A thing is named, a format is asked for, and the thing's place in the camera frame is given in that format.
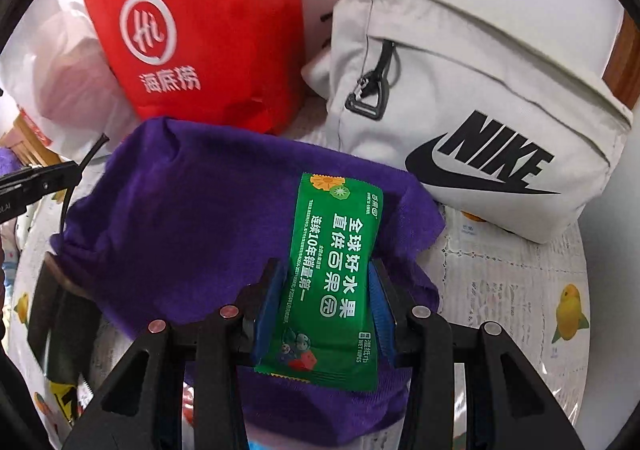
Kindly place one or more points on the purple plush cloth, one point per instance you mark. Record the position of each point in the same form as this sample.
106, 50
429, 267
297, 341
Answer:
9, 161

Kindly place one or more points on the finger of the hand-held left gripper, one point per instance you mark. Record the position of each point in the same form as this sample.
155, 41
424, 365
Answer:
40, 179

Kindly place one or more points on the white plastic bag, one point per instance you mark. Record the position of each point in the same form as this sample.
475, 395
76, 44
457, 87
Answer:
65, 65

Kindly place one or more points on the purple towel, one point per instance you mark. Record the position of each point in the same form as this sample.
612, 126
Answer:
200, 210

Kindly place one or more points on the dark brown box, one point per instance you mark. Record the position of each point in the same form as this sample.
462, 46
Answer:
60, 320

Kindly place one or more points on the green wet wipes packet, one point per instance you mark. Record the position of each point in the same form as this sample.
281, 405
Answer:
330, 255

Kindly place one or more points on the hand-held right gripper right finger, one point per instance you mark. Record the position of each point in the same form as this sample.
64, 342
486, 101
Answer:
382, 315

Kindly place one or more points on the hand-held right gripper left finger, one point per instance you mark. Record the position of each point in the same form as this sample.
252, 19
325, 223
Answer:
265, 315

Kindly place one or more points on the white backpack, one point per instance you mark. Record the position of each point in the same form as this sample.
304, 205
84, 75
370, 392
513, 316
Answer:
475, 65

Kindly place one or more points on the brown cardboard box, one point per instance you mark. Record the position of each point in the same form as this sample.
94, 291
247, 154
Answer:
30, 145

